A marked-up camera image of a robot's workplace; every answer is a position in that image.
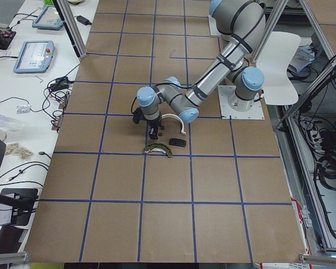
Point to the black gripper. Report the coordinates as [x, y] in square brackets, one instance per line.
[154, 123]

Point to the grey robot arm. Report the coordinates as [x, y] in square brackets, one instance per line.
[243, 24]

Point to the green curved brake shoe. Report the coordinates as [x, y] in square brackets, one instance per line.
[158, 147]

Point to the black brake pad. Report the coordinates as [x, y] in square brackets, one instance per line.
[177, 142]

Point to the black power adapter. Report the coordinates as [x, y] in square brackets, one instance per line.
[83, 20]

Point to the white plastic chair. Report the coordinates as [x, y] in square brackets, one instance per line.
[273, 62]

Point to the near teach pendant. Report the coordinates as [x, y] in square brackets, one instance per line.
[34, 57]

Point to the teach pendant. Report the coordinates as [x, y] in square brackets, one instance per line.
[48, 19]
[34, 57]

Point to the plastic water bottle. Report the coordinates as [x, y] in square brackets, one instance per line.
[11, 124]

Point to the far teach pendant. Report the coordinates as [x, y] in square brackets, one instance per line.
[48, 19]

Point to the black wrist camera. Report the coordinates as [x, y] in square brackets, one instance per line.
[138, 115]

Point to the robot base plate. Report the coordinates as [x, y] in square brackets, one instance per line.
[212, 27]
[232, 107]

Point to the aluminium frame post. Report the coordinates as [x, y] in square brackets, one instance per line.
[71, 27]

